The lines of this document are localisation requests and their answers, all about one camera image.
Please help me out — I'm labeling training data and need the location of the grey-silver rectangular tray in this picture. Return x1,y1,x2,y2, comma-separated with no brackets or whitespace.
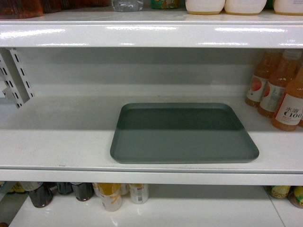
110,103,259,164

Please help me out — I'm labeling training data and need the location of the white labelled drink can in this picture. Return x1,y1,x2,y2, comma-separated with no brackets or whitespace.
129,183,149,204

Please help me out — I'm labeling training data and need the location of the dark brown bottle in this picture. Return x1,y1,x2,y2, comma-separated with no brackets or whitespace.
71,182,94,201

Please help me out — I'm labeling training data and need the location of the white middle shelf board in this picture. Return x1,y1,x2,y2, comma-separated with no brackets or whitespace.
0,96,303,185

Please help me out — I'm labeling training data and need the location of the white shelf board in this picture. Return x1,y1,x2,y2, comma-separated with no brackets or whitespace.
0,7,303,49
0,96,303,185

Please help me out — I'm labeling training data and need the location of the green yellow drink package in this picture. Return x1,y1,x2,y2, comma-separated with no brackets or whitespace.
150,0,179,9

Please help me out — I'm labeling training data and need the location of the clear plastic water bottle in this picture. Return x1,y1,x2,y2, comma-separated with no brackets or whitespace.
112,0,144,12

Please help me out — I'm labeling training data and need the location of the white jug left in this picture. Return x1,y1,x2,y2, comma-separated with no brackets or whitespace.
185,0,225,15

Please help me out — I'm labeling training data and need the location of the white jug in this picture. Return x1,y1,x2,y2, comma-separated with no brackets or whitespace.
185,0,225,15
273,0,303,16
224,0,267,16

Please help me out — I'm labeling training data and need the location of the orange juice bottle peach label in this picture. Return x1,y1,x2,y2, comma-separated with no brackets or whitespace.
245,49,282,107

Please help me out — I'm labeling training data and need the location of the dark soy sauce bottle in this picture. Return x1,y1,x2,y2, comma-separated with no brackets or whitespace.
19,181,53,208

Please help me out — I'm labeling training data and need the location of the orange juice bottle C100 label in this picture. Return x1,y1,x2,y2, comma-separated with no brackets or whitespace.
271,67,303,131

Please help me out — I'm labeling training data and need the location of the white slotted shelf upright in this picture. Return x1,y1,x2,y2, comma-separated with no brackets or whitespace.
0,48,35,108

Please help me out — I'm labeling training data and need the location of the orange juice bottle middle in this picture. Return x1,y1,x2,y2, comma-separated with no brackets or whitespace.
258,49,303,118

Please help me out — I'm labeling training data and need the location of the white jug middle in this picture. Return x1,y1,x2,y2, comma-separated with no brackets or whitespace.
224,0,267,16

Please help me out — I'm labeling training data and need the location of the yellow packaged jar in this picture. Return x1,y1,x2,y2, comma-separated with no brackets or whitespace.
265,185,291,199

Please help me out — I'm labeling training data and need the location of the white upper shelf board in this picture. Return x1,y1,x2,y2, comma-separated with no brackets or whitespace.
0,7,303,49

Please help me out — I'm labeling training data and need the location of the dark packaged jar right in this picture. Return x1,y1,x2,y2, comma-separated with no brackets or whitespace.
288,186,303,209

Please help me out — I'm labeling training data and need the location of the dark red-brown container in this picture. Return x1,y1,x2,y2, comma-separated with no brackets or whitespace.
0,0,44,19

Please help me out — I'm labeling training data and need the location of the white jug right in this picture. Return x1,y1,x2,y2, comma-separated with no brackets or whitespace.
273,0,303,16

